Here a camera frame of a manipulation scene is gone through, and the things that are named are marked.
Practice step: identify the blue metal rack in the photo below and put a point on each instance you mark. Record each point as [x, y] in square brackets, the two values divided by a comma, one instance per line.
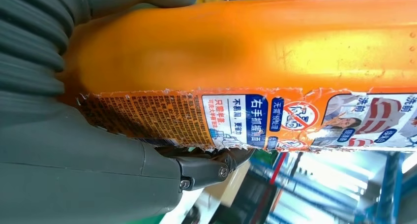
[387, 190]

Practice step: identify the green work table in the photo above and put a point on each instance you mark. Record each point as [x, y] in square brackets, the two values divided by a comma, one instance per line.
[150, 220]

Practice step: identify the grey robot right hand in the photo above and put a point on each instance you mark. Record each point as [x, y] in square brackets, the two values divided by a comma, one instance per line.
[81, 177]

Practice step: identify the white table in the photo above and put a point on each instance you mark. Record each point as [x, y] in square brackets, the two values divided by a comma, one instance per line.
[176, 216]

